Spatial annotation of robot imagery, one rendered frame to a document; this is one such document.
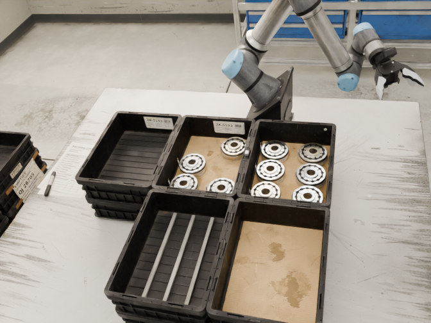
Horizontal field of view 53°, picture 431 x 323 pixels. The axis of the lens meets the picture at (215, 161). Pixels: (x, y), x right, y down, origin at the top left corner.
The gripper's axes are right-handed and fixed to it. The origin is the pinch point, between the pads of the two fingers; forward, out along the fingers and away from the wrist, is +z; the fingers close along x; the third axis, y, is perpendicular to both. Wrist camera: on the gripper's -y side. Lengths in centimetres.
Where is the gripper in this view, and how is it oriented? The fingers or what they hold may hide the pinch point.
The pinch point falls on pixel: (403, 91)
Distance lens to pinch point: 161.1
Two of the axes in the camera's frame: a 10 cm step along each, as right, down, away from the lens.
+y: 2.3, 4.8, 8.5
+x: -9.5, 3.1, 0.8
